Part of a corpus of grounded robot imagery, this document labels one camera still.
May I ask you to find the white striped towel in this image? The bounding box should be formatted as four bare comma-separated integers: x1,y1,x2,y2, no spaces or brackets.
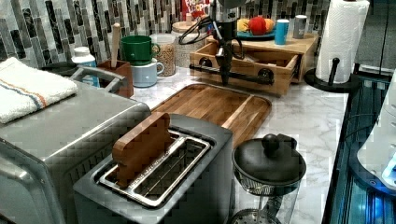
0,57,78,124

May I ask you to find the brown wooden toast slice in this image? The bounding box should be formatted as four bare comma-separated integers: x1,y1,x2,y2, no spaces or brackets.
112,112,174,189

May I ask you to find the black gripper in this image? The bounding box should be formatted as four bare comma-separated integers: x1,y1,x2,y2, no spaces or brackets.
214,21,237,86

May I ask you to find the white paper towel roll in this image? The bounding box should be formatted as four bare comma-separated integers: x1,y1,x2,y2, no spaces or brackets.
316,0,370,84

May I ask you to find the blue plate of fruit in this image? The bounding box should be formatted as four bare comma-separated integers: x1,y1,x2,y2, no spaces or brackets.
235,28,277,41

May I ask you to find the light blue mug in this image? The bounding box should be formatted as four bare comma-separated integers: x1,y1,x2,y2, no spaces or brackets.
132,59,164,88

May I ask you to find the wood-lid glass jar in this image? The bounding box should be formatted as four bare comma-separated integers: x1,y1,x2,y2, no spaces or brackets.
172,21,205,68

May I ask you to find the brown wooden utensil box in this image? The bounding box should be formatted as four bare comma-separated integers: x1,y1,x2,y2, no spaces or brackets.
97,60,134,98

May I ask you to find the grey cup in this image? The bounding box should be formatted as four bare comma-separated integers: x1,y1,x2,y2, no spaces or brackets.
293,15,307,39

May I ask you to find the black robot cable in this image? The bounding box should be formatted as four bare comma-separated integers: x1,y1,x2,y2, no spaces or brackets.
177,15,245,61

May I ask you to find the black drawer handle bar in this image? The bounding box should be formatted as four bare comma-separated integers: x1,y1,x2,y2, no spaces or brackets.
189,57,275,85

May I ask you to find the glass jar of grains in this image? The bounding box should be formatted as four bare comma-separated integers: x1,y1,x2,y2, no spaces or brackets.
150,34,176,77

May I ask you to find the green mug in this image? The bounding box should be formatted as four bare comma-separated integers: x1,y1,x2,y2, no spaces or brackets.
120,35,161,66

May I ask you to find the black paper towel holder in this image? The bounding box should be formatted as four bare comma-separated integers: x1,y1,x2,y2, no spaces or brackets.
304,58,360,93

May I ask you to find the white blue-label bottle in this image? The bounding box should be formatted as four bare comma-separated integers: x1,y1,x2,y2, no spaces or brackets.
72,47,100,87

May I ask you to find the red cereal box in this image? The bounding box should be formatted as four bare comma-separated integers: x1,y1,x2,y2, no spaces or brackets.
180,0,210,20

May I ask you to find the light wooden drawer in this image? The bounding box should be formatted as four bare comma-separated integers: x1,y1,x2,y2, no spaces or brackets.
190,42,300,95

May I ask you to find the stainless toaster oven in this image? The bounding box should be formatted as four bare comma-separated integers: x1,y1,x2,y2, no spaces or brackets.
0,66,150,224

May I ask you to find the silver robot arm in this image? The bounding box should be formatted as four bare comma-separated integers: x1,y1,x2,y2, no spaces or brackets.
209,0,245,86

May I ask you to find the light wooden drawer cabinet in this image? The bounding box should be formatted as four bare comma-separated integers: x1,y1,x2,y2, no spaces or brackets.
205,32,319,84

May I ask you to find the dark wooden cutting board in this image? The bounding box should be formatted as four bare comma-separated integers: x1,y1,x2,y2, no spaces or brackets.
151,84,272,147

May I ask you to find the blue cup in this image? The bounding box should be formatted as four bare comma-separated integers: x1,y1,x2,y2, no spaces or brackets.
275,19,290,45

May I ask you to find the grey two-slot toaster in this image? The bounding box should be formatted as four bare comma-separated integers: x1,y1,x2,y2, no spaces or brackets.
74,114,233,224

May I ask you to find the red apple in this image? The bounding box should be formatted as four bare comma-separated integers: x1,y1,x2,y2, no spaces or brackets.
248,17,266,35

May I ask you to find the wooden utensil handle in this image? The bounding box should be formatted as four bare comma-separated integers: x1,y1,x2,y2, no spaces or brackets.
110,22,120,68

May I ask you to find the black-lid french press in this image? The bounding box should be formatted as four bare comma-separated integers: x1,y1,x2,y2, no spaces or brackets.
229,133,306,224

